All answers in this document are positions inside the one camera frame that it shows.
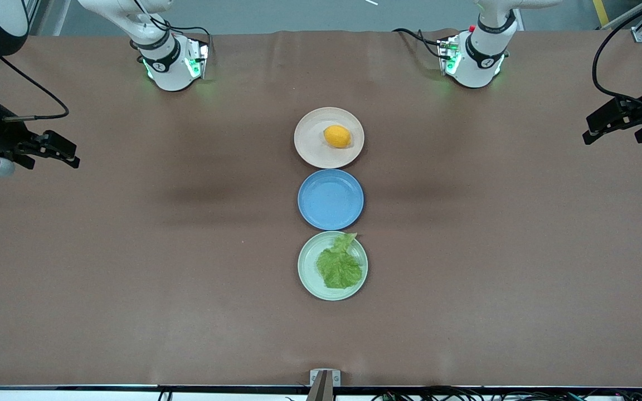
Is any yellow lemon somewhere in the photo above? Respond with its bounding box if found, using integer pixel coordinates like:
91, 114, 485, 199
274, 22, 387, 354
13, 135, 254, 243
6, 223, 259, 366
323, 125, 352, 149

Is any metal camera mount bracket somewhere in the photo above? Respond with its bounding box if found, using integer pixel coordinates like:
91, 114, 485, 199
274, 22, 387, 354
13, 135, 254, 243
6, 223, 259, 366
307, 369, 342, 401

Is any beige round plate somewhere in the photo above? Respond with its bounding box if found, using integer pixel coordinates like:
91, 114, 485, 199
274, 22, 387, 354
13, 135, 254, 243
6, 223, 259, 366
294, 107, 365, 169

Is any black left arm base cable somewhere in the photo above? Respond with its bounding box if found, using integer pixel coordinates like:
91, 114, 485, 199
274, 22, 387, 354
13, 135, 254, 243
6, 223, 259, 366
392, 27, 445, 60

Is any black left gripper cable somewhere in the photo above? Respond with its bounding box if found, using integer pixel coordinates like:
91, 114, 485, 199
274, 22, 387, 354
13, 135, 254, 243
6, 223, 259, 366
592, 0, 642, 115

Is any blue round plate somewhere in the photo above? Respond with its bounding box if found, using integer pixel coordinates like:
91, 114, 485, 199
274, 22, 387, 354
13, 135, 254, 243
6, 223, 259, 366
298, 169, 364, 231

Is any brown table cover sheet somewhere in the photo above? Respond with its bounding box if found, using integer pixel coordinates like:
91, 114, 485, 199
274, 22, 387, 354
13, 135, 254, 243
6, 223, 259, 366
0, 29, 642, 389

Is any light green round plate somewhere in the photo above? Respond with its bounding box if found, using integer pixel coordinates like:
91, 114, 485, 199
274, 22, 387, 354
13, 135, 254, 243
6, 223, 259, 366
298, 231, 368, 302

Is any aluminium frame profile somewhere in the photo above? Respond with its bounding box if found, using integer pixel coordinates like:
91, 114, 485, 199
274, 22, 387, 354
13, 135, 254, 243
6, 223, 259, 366
602, 0, 642, 43
20, 0, 42, 35

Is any green lettuce leaf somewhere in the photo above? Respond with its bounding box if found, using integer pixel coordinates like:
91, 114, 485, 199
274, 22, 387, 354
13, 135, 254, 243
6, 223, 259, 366
316, 232, 363, 290

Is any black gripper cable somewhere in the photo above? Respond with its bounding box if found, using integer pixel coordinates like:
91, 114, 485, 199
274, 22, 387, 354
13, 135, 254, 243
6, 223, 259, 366
0, 55, 70, 121
592, 0, 642, 115

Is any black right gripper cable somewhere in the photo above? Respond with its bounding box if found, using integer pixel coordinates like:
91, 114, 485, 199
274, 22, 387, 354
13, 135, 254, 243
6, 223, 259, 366
0, 55, 70, 121

